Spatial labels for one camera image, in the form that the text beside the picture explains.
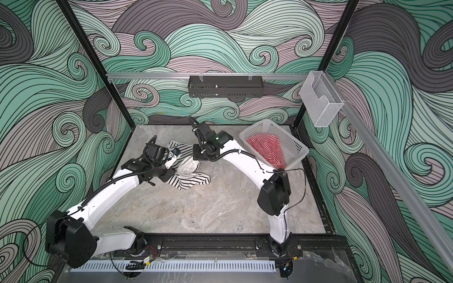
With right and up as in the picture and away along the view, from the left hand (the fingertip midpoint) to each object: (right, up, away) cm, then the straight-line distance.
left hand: (170, 167), depth 83 cm
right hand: (+12, +5, -3) cm, 14 cm away
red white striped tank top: (+54, +9, +22) cm, 59 cm away
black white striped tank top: (+7, -5, +6) cm, 10 cm away
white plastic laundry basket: (+68, +7, +20) cm, 71 cm away
